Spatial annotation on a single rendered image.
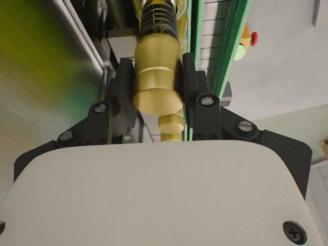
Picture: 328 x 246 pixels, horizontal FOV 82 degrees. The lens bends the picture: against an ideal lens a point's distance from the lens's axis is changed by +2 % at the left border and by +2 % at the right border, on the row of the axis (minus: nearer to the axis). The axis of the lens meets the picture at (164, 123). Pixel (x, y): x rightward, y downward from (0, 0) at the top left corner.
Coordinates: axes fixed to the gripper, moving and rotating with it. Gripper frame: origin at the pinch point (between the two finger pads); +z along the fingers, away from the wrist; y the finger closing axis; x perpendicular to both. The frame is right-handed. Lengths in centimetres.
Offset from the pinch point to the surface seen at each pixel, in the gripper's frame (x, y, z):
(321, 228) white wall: -584, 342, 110
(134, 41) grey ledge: -12.7, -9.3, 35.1
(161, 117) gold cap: -9.2, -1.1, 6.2
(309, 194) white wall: -563, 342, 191
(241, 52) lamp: -21.4, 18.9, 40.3
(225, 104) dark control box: -51, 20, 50
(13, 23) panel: 2.6, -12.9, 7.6
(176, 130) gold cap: -11.1, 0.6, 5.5
